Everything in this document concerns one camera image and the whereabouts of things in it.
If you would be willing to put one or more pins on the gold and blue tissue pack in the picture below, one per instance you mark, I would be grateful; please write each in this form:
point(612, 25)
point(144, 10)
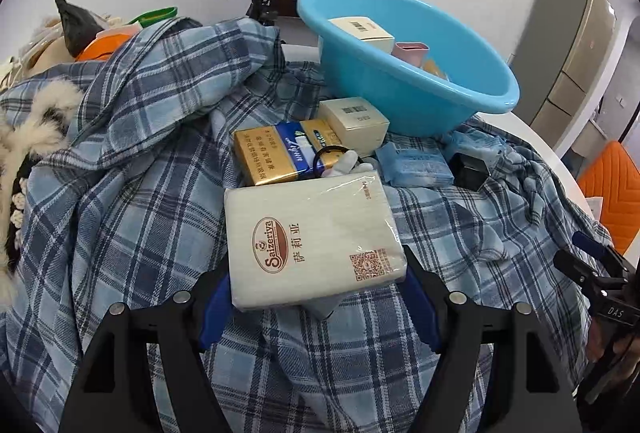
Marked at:
point(265, 153)

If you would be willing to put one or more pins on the orange quilted chair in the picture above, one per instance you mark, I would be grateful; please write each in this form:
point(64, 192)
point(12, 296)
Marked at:
point(610, 178)

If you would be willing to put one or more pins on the white paper sheet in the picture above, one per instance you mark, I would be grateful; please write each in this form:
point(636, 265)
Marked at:
point(595, 208)

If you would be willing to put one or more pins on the person's right hand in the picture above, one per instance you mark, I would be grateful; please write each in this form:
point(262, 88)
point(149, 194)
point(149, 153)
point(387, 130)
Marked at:
point(596, 338)

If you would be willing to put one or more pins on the white tissue pack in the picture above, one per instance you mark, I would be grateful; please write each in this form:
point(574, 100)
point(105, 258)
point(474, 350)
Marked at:
point(310, 238)

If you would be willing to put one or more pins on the blue wipes packet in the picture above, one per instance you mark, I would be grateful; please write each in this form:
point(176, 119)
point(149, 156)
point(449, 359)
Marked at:
point(470, 142)
point(415, 165)

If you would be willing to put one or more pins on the pink cup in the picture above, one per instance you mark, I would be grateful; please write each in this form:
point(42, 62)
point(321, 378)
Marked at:
point(410, 53)

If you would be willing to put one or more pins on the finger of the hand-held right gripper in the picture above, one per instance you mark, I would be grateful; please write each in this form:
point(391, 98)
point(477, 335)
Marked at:
point(597, 245)
point(580, 269)

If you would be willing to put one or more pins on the green plastic item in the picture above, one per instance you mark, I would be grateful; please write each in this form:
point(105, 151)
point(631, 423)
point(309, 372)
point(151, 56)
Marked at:
point(150, 16)

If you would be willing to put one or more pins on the grey low cabinet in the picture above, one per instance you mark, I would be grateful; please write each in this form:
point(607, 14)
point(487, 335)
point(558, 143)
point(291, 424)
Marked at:
point(592, 138)

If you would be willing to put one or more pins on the small black box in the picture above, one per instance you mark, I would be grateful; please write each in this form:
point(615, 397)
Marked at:
point(470, 173)

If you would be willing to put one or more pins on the blue plaid shirt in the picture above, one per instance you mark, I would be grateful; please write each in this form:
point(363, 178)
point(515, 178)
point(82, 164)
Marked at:
point(150, 213)

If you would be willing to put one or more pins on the blue plastic basin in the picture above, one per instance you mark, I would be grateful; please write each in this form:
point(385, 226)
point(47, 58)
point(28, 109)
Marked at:
point(375, 78)

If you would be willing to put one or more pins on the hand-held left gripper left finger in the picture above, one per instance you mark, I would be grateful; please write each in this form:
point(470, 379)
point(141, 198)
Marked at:
point(217, 308)

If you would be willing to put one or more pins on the beige refrigerator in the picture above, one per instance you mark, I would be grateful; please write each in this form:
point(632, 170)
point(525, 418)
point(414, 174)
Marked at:
point(565, 38)

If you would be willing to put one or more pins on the cream fur scarf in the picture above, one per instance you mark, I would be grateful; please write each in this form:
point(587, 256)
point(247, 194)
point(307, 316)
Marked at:
point(45, 108)

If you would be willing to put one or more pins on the orange round item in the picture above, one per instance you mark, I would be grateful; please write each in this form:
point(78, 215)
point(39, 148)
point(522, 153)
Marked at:
point(105, 44)

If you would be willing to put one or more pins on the cream box with barcode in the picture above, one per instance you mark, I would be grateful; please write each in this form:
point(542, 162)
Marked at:
point(360, 30)
point(360, 128)

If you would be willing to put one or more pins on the black pointed cloth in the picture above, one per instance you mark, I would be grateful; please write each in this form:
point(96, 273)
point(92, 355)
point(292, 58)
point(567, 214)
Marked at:
point(75, 23)

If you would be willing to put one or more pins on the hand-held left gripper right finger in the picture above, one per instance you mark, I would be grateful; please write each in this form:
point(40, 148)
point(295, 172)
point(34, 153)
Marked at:
point(422, 308)

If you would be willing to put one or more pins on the black knitted item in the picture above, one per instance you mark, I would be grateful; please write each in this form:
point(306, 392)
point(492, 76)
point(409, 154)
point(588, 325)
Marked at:
point(20, 183)

